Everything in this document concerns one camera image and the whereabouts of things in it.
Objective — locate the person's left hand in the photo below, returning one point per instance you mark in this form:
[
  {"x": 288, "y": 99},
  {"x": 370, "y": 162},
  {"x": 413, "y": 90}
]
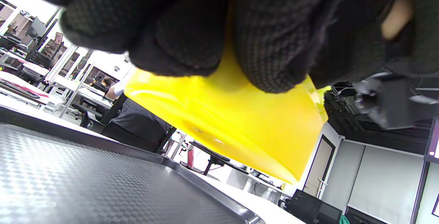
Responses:
[{"x": 205, "y": 21}]

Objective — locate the yellow plastic food container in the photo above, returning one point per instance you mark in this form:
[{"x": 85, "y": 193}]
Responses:
[{"x": 233, "y": 121}]

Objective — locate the black mesh office chair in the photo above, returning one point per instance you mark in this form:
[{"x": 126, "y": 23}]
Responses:
[{"x": 137, "y": 124}]

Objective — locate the black keyboard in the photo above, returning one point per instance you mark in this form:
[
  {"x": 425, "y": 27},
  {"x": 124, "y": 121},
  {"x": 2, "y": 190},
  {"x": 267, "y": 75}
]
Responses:
[{"x": 209, "y": 152}]

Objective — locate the stack of pink sheets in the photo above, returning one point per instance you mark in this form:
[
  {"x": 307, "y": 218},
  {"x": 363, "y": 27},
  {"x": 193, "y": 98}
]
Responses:
[{"x": 20, "y": 81}]

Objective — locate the black plastic tray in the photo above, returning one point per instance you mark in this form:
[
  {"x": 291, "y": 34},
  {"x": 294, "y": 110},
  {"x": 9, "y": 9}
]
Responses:
[{"x": 68, "y": 176}]

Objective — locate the black mesh equipment cabinet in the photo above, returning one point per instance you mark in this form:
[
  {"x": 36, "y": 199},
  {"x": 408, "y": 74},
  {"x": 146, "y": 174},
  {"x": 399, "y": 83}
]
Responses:
[{"x": 308, "y": 207}]

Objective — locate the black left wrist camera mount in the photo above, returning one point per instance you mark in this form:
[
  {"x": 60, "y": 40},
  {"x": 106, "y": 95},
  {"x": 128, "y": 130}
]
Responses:
[{"x": 394, "y": 104}]

